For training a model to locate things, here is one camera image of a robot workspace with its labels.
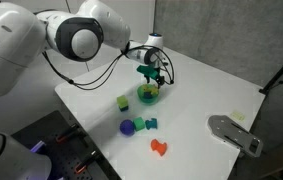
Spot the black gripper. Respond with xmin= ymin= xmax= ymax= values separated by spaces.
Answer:
xmin=144 ymin=63 xmax=166 ymax=89

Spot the yellow star toy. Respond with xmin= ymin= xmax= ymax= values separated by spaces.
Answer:
xmin=146 ymin=84 xmax=159 ymax=95

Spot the blue cube toy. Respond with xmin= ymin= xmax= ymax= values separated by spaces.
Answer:
xmin=142 ymin=91 xmax=154 ymax=100

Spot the green translucent bowl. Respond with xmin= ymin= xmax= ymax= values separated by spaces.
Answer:
xmin=136 ymin=83 xmax=161 ymax=106

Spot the purple round toy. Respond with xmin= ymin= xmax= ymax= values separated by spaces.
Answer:
xmin=119 ymin=119 xmax=136 ymax=137

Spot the orange notched toy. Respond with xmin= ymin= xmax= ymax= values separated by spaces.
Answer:
xmin=149 ymin=138 xmax=169 ymax=158

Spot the lime green cube block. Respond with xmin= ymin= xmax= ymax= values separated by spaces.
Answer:
xmin=116 ymin=94 xmax=130 ymax=110

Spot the teal notched block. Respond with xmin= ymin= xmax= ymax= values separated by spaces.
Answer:
xmin=144 ymin=117 xmax=159 ymax=131

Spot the yellow sticky note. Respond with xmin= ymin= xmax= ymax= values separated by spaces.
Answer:
xmin=229 ymin=110 xmax=247 ymax=123

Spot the grey metal plate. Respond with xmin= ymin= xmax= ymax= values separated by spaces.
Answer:
xmin=207 ymin=114 xmax=264 ymax=159

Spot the black perforated board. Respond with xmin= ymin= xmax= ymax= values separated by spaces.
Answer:
xmin=10 ymin=109 xmax=122 ymax=180

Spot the black pole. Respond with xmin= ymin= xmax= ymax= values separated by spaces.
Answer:
xmin=258 ymin=45 xmax=283 ymax=96

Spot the purple light strip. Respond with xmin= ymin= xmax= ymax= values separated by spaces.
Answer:
xmin=29 ymin=139 xmax=46 ymax=155

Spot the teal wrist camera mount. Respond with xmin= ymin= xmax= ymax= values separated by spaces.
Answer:
xmin=136 ymin=64 xmax=161 ymax=81

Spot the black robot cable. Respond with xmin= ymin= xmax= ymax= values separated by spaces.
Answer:
xmin=41 ymin=44 xmax=176 ymax=92

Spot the orange handled clamp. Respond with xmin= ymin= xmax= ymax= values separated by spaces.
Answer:
xmin=54 ymin=122 xmax=81 ymax=145
xmin=73 ymin=150 xmax=102 ymax=175

